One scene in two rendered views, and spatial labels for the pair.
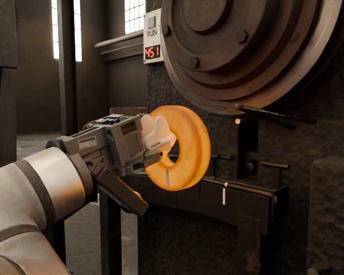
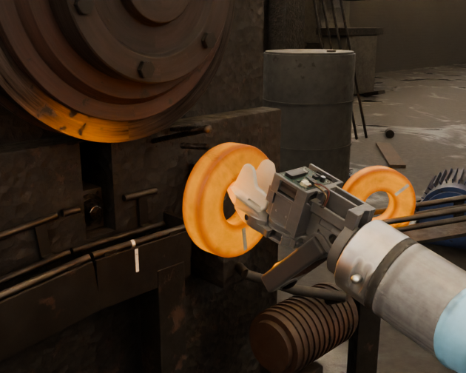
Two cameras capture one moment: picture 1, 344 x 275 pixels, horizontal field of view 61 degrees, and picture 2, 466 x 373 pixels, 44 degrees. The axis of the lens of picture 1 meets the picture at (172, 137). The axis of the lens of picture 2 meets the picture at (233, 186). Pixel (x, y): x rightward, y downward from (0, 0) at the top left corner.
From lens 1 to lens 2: 0.94 m
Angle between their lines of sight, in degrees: 88
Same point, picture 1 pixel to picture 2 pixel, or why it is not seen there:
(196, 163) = not seen: hidden behind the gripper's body
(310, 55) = (215, 60)
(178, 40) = (106, 26)
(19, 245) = not seen: hidden behind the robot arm
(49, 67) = not seen: outside the picture
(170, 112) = (245, 153)
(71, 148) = (370, 214)
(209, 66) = (167, 75)
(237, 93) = (154, 107)
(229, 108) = (132, 131)
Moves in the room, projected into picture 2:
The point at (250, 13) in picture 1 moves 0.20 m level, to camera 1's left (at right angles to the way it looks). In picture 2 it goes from (214, 13) to (208, 10)
